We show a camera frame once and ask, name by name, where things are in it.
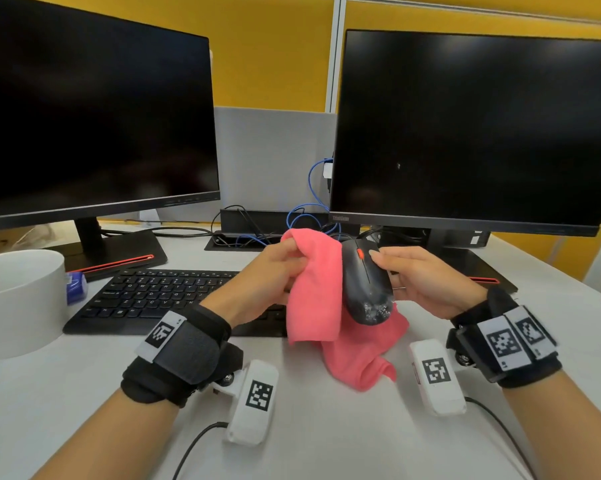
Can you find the person's left forearm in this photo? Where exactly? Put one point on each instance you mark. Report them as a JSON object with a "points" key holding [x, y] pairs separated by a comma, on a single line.
{"points": [[115, 439]]}

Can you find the black computer monitor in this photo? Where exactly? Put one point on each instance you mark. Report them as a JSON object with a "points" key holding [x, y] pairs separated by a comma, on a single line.
{"points": [[480, 124], [95, 104]]}

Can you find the grey partition panel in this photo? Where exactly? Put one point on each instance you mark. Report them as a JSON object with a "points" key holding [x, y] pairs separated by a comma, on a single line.
{"points": [[275, 154]]}

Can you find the person's right hand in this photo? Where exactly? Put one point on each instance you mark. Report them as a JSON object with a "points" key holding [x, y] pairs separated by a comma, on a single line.
{"points": [[430, 282]]}

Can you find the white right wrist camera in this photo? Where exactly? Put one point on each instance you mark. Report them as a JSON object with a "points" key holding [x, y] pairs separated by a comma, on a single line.
{"points": [[438, 379]]}

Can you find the small blue object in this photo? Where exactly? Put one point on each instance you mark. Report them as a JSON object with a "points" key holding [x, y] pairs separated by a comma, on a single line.
{"points": [[76, 288]]}

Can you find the brown cardboard box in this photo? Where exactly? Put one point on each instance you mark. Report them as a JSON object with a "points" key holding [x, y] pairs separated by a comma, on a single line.
{"points": [[10, 237]]}

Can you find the person's left hand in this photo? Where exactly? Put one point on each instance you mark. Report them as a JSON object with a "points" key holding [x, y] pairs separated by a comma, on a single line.
{"points": [[260, 284]]}

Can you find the pink cloth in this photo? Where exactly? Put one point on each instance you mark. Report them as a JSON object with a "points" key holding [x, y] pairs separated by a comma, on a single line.
{"points": [[315, 289]]}

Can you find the black keyboard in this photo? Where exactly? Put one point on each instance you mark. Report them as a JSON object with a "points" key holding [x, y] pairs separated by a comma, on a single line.
{"points": [[150, 299]]}

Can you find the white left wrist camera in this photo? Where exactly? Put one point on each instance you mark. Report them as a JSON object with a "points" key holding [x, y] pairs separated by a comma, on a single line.
{"points": [[253, 404]]}

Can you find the black white-speckled mouse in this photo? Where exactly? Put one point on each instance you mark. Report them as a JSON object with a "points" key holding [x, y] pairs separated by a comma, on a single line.
{"points": [[368, 289]]}

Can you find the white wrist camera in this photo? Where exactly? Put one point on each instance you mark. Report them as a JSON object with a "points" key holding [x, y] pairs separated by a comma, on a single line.
{"points": [[438, 379], [253, 404]]}

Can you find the person's right forearm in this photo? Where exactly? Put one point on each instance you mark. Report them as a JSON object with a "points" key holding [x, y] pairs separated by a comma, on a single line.
{"points": [[570, 429]]}

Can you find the white round container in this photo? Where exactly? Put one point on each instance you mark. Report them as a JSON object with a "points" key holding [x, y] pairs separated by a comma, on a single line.
{"points": [[15, 314]]}

